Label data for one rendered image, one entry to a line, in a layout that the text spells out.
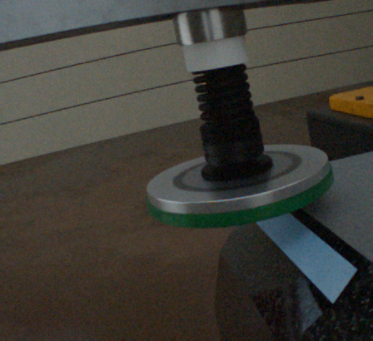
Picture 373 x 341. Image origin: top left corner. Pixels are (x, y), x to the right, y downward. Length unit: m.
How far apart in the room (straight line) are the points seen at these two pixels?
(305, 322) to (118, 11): 0.34
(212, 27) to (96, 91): 6.04
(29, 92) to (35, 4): 6.10
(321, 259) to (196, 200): 0.14
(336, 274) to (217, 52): 0.26
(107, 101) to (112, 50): 0.63
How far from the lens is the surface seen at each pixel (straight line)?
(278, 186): 0.53
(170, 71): 6.67
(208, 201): 0.52
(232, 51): 0.57
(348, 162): 0.78
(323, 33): 7.37
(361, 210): 0.59
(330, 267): 0.52
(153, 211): 0.58
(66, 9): 0.50
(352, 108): 1.56
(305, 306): 0.52
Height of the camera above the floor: 1.04
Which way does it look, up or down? 12 degrees down
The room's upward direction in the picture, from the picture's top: 11 degrees counter-clockwise
